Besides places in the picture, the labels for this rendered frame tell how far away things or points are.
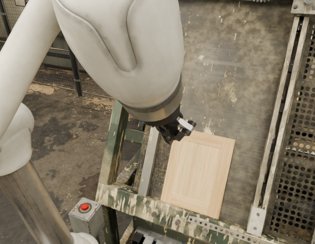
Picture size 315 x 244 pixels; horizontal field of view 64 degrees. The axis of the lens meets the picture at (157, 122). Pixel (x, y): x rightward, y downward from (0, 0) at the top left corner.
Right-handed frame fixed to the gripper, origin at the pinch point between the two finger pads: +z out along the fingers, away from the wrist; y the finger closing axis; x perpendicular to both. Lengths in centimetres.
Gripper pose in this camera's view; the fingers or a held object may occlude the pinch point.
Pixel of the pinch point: (169, 134)
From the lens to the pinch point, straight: 55.4
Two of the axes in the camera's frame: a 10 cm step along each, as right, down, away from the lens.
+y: -8.4, -4.5, 3.1
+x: -5.2, 8.3, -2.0
